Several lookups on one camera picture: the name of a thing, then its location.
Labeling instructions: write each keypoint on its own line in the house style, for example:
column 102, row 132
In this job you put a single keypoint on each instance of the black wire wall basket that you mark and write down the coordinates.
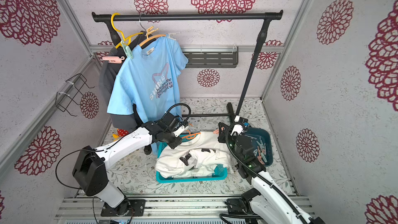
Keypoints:
column 74, row 88

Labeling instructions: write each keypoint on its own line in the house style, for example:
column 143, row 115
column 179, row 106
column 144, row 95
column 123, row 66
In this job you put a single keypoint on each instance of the orange plastic hanger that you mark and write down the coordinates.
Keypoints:
column 189, row 136

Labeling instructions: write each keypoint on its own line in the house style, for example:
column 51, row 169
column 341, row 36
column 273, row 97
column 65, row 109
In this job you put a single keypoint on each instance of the dark teal clothespin bin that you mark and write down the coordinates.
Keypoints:
column 260, row 134

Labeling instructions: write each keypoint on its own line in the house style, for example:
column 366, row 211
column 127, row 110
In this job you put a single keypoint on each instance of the white t-shirt black print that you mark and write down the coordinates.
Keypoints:
column 198, row 157

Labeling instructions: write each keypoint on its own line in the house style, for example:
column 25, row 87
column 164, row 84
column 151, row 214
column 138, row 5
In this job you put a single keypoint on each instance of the black clothes rack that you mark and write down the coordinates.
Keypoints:
column 267, row 17

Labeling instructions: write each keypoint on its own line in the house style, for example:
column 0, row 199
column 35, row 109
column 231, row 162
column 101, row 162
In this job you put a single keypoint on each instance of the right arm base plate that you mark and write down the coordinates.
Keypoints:
column 238, row 206

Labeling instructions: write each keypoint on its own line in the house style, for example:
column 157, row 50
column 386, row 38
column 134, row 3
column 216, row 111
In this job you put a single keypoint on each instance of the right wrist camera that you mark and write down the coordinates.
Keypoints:
column 240, row 125

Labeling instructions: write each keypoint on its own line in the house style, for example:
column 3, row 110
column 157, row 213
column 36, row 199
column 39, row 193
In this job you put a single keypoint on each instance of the beige clothespin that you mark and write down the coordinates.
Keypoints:
column 149, row 31

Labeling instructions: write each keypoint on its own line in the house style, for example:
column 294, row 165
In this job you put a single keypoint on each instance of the colourful clothespins pile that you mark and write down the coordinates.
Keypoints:
column 260, row 151

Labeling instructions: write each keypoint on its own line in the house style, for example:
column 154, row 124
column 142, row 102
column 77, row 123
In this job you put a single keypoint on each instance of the teal laundry basket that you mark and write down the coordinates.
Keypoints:
column 220, row 173

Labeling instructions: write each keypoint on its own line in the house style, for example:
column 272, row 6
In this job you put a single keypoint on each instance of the black wall shelf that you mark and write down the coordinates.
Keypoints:
column 217, row 57

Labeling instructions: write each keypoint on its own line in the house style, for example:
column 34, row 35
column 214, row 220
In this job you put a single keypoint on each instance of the grey clothespin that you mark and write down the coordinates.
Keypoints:
column 172, row 35

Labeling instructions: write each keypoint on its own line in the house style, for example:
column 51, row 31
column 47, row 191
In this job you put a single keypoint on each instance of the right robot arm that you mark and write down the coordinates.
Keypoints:
column 252, row 149

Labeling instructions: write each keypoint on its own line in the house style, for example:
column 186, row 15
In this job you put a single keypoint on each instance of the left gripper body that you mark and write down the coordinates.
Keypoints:
column 173, row 141

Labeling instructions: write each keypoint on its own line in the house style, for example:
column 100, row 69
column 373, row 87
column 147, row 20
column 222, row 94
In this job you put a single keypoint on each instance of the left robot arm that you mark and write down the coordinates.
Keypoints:
column 91, row 167

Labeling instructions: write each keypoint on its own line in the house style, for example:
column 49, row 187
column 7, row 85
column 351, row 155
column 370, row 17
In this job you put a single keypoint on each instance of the wooden hanger metal hook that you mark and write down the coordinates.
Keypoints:
column 144, row 43

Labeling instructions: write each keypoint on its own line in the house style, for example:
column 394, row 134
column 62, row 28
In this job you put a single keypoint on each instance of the yellow plastic hanger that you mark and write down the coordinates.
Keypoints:
column 124, row 40

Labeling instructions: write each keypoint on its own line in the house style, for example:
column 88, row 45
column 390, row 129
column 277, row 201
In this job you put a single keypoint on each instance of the yellow plush toy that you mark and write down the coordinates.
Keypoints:
column 120, row 133

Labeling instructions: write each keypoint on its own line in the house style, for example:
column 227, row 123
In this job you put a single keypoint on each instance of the dark grey t-shirt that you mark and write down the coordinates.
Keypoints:
column 106, row 82

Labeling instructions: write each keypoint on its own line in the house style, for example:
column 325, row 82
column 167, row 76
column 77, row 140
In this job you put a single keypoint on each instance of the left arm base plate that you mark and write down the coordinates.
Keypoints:
column 129, row 207

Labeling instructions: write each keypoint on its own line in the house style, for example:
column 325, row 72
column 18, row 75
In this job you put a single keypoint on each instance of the mint green clothespin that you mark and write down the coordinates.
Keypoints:
column 127, row 50

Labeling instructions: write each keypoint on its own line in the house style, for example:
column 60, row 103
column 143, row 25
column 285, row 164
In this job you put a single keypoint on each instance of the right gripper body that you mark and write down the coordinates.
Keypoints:
column 225, row 134

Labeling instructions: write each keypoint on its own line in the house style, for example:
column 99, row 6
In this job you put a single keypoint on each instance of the light blue garment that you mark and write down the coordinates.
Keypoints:
column 149, row 80

